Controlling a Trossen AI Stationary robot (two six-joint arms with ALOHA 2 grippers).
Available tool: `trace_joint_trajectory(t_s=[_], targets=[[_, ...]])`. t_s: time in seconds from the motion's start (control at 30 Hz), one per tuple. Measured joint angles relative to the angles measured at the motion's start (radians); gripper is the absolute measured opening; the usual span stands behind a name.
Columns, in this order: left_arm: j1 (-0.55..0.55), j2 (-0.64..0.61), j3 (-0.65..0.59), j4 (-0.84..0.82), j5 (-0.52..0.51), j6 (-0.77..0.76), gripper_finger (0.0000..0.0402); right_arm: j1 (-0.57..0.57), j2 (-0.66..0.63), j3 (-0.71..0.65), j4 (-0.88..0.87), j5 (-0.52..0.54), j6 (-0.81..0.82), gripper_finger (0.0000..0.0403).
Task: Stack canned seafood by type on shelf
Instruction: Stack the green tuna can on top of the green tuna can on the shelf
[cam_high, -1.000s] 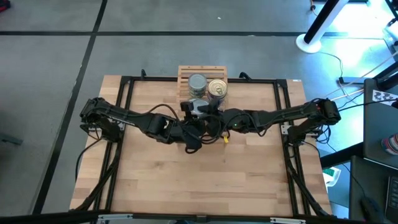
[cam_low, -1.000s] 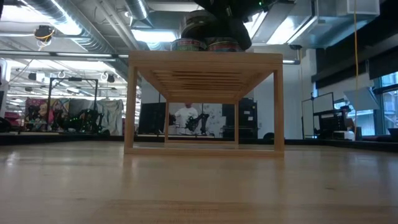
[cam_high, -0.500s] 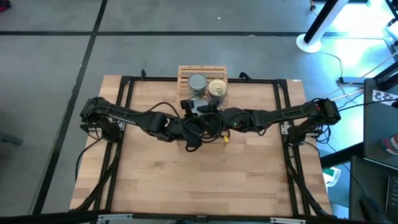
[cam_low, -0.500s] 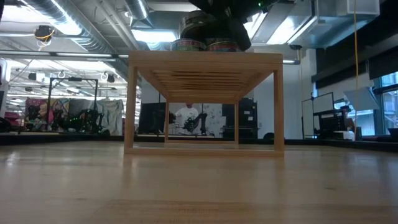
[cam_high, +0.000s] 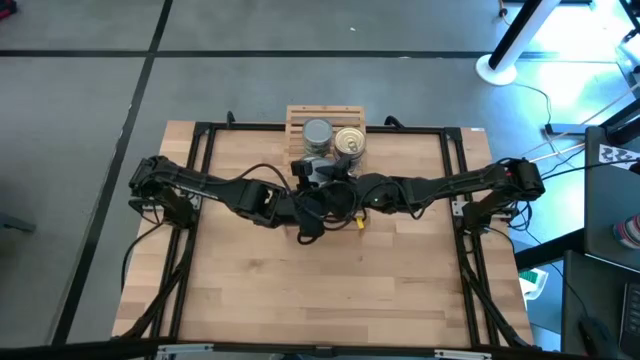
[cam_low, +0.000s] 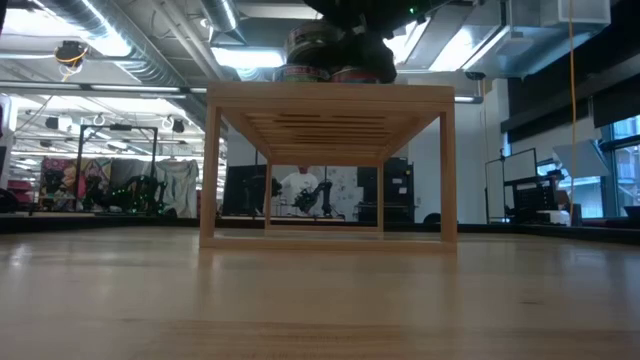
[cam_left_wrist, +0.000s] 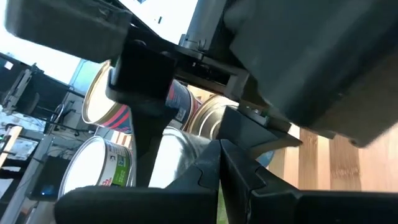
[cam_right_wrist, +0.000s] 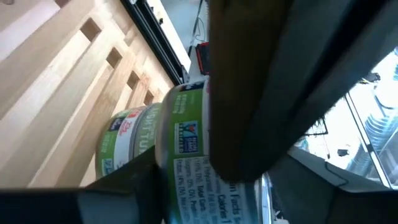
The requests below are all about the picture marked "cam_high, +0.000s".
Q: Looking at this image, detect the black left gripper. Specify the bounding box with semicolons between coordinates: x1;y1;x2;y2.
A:
272;153;353;244

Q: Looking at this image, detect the blue label salmon can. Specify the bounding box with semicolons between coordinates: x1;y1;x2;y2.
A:
333;126;367;157
335;152;365;174

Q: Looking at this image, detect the wooden slatted shelf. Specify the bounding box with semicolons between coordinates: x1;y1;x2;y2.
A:
278;104;372;237

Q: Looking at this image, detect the green white box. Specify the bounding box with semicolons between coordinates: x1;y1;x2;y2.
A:
517;267;550;302

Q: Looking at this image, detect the black side desk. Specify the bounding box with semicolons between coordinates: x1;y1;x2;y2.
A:
582;124;640;275

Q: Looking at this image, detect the white patterned paper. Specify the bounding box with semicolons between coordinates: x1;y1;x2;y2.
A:
597;143;640;172

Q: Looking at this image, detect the striped colourful roll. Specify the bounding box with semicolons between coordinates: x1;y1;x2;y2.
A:
612;213;640;251

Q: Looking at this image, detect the black computer mouse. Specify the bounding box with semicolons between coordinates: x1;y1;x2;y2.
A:
578;314;620;360

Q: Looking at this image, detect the black keyboard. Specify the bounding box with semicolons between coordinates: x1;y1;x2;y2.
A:
618;281;640;347

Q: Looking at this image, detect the grey floor object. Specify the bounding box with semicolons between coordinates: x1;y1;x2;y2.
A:
0;212;38;235

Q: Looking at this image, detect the black aluminium table frame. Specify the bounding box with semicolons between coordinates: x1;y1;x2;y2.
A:
112;112;535;360

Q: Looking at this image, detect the white round post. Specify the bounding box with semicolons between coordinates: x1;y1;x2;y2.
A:
474;0;562;87

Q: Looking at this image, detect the silver end bracket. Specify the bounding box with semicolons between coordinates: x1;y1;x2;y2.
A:
157;343;214;358
433;348;494;360

